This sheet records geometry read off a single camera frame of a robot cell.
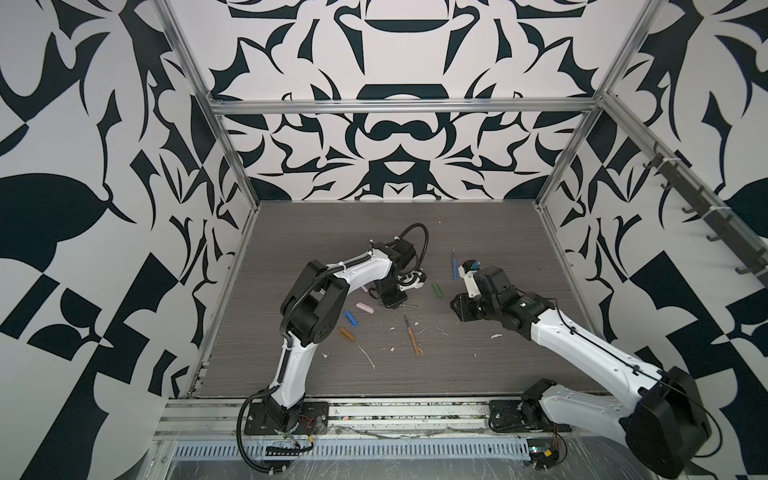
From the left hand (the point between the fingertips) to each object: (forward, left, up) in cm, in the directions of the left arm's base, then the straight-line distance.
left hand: (393, 294), depth 94 cm
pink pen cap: (-3, +9, -1) cm, 10 cm away
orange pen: (-14, -5, -1) cm, 15 cm away
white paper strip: (-18, +8, -3) cm, 20 cm away
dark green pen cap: (+2, -14, -1) cm, 14 cm away
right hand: (-7, -16, +9) cm, 20 cm away
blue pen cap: (-8, +12, -1) cm, 15 cm away
